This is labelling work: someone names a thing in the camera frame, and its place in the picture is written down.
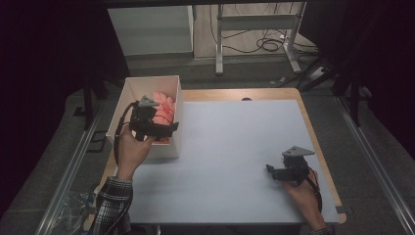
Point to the metal floor rail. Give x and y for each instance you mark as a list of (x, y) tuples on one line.
[(375, 163), (70, 173)]

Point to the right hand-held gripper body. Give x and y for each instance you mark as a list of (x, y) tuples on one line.
[(295, 169)]

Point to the white cardboard box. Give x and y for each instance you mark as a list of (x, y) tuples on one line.
[(143, 85)]

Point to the light blue table mat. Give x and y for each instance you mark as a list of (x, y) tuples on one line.
[(228, 163)]

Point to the black stand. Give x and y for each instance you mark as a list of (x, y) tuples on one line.
[(355, 101), (88, 104)]

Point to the person's left hand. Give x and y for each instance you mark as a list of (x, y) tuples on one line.
[(132, 153)]

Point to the clear plastic bag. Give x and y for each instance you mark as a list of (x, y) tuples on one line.
[(75, 212)]

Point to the white metal desk frame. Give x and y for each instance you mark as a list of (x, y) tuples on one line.
[(257, 22)]

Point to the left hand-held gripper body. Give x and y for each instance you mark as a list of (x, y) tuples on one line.
[(143, 120)]

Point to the black floor bracket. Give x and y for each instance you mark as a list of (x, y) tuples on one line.
[(97, 141)]

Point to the white power strip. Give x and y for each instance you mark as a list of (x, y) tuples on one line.
[(316, 73)]

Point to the person's right hand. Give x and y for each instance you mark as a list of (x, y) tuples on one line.
[(306, 199)]

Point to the dark curtain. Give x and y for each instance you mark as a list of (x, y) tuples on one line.
[(42, 65), (385, 49)]

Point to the pink and grey winter glove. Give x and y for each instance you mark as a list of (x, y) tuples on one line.
[(164, 106)]

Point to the white cabinet panel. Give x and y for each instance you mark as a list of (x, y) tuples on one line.
[(150, 29)]

